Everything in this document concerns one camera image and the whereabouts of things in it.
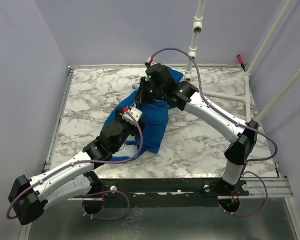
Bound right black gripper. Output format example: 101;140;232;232
133;77;165;105

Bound blue jacket with white lining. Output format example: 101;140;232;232
102;67;184;162

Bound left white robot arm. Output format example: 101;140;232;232
6;107;146;226

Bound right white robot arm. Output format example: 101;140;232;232
134;63;259;196

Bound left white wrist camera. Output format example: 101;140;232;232
122;107;143;126

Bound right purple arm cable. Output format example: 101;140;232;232
151;47;279;173

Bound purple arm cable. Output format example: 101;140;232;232
151;47;279;173
6;109;144;220

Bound white PVC pipe frame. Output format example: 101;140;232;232
184;0;300;123

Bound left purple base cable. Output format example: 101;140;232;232
82;188;131;221

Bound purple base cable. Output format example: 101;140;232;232
82;188;131;221
218;171;270;218

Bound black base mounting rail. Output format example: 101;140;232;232
82;174;249;212

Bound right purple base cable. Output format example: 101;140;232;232
218;171;270;218

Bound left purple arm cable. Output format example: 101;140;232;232
6;109;144;220

